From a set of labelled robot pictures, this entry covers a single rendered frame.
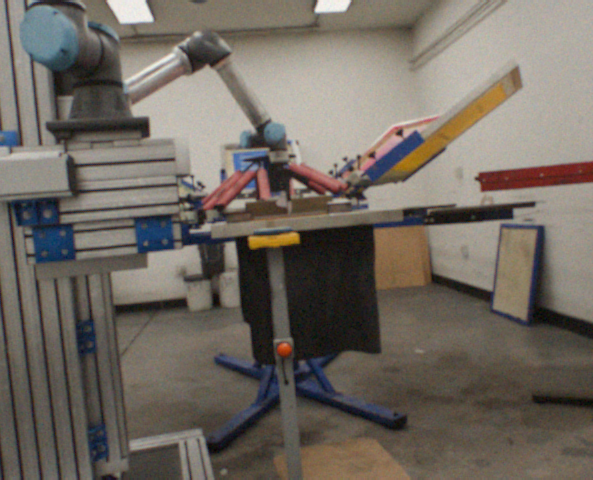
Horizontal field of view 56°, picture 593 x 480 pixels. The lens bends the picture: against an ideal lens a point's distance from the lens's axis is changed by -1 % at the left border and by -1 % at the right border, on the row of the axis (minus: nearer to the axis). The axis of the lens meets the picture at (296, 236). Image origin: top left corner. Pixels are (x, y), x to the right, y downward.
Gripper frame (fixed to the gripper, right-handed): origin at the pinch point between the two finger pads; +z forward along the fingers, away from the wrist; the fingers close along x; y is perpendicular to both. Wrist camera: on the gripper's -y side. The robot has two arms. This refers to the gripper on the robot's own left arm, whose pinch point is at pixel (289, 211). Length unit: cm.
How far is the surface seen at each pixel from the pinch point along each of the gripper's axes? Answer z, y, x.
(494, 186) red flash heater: -2, -91, -6
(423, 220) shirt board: 12, -69, -41
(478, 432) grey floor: 102, -70, 5
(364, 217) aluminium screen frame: 3, -17, 61
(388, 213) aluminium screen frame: 3, -24, 61
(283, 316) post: 27, 12, 80
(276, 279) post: 17, 13, 80
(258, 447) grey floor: 101, 23, -10
